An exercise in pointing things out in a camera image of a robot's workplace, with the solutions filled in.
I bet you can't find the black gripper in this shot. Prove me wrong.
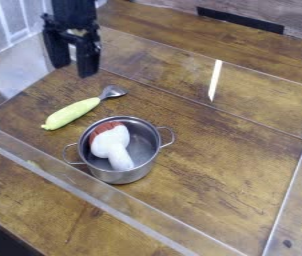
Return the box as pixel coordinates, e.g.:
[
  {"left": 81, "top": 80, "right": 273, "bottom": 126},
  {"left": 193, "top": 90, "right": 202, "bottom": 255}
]
[{"left": 42, "top": 13, "right": 101, "bottom": 78}]

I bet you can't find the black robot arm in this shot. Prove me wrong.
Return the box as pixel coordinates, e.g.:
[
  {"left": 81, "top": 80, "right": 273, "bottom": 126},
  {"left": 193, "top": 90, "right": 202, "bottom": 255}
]
[{"left": 42, "top": 0, "right": 102, "bottom": 78}]

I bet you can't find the small steel pot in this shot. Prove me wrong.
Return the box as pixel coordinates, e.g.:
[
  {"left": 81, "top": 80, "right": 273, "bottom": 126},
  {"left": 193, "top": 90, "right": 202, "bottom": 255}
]
[{"left": 63, "top": 116, "right": 176, "bottom": 184}]

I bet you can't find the black wall strip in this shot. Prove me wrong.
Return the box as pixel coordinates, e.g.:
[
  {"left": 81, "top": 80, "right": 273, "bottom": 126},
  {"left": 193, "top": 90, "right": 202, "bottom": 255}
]
[{"left": 197, "top": 7, "right": 285, "bottom": 34}]

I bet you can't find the plush mushroom toy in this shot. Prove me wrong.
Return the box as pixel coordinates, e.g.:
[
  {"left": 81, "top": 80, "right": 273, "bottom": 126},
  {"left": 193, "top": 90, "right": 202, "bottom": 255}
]
[{"left": 90, "top": 121, "right": 134, "bottom": 171}]

